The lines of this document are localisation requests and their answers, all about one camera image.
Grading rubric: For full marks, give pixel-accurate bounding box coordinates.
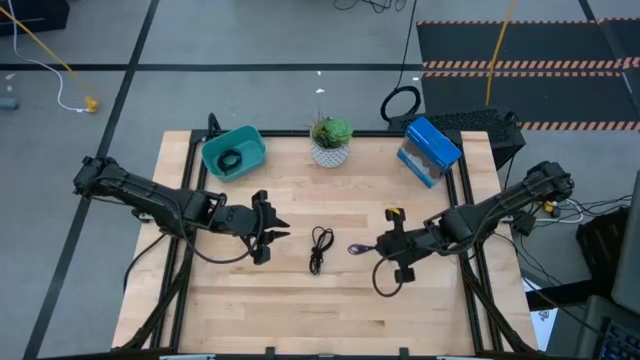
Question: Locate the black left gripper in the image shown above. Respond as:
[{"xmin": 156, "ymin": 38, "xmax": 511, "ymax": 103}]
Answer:
[{"xmin": 214, "ymin": 189, "xmax": 291, "ymax": 266}]

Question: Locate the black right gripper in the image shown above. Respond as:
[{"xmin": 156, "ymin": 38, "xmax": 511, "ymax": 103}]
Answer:
[{"xmin": 375, "ymin": 207, "xmax": 441, "ymax": 284}]

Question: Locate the black USB-C cable bundle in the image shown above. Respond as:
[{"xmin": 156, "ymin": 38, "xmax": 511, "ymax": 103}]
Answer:
[
  {"xmin": 217, "ymin": 148, "xmax": 244, "ymax": 172},
  {"xmin": 308, "ymin": 225, "xmax": 335, "ymax": 277}
]

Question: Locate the teal plastic bin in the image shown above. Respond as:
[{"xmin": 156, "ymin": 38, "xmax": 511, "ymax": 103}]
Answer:
[{"xmin": 200, "ymin": 124, "xmax": 268, "ymax": 184}]

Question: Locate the white patterned plant pot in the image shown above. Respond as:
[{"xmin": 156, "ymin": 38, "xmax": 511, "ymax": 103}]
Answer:
[{"xmin": 309, "ymin": 137, "xmax": 351, "ymax": 170}]

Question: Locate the blue DualShock controller box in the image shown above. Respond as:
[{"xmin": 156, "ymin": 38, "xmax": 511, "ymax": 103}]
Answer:
[{"xmin": 396, "ymin": 116, "xmax": 464, "ymax": 190}]

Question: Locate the green succulent plant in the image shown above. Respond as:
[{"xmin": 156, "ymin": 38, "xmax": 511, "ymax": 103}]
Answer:
[{"xmin": 305, "ymin": 113, "xmax": 355, "ymax": 150}]

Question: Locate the black perforated case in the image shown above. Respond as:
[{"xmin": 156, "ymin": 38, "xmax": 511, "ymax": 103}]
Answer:
[{"xmin": 387, "ymin": 106, "xmax": 527, "ymax": 171}]

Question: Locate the white paper sheet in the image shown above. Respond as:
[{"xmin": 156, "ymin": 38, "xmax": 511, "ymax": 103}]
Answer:
[{"xmin": 522, "ymin": 277, "xmax": 557, "ymax": 351}]

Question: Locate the black keyboard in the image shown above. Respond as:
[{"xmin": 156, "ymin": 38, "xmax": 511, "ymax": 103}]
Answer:
[{"xmin": 597, "ymin": 319, "xmax": 640, "ymax": 360}]

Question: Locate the black mat with hazard stripes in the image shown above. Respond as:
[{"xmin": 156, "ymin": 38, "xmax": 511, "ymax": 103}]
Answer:
[{"xmin": 416, "ymin": 17, "xmax": 640, "ymax": 132}]

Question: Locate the black cabinet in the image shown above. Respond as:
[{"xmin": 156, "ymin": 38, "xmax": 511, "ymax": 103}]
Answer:
[{"xmin": 0, "ymin": 0, "xmax": 71, "ymax": 36}]

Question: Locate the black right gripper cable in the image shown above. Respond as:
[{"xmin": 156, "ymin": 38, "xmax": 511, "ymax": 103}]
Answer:
[{"xmin": 371, "ymin": 256, "xmax": 404, "ymax": 299}]

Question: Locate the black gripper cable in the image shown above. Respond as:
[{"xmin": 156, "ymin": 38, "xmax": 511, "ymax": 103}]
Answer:
[
  {"xmin": 371, "ymin": 256, "xmax": 404, "ymax": 299},
  {"xmin": 177, "ymin": 219, "xmax": 261, "ymax": 265}
]

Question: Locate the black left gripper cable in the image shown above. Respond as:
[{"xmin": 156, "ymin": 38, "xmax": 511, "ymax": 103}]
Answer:
[{"xmin": 177, "ymin": 219, "xmax": 261, "ymax": 265}]

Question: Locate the black aluminium table frame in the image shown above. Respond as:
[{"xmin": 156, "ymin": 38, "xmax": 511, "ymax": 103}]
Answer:
[{"xmin": 112, "ymin": 112, "xmax": 539, "ymax": 360}]

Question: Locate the black hanging power cable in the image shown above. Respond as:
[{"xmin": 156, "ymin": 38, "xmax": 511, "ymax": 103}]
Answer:
[{"xmin": 379, "ymin": 0, "xmax": 423, "ymax": 124}]

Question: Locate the white and black cable bunch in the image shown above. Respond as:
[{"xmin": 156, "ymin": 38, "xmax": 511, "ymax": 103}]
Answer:
[{"xmin": 539, "ymin": 193, "xmax": 634, "ymax": 227}]

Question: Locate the yellow hanging cable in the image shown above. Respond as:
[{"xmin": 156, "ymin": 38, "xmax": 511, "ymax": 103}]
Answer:
[{"xmin": 484, "ymin": 0, "xmax": 516, "ymax": 107}]

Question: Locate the yellow cable with connector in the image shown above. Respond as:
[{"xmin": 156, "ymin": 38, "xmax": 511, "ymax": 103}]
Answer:
[{"xmin": 0, "ymin": 5, "xmax": 100, "ymax": 114}]

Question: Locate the black floor cable tangle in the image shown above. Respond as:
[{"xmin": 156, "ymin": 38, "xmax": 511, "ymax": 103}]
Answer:
[{"xmin": 333, "ymin": 0, "xmax": 407, "ymax": 14}]

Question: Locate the white floor cable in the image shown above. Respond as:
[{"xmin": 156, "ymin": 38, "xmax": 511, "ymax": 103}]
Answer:
[{"xmin": 7, "ymin": 0, "xmax": 89, "ymax": 114}]

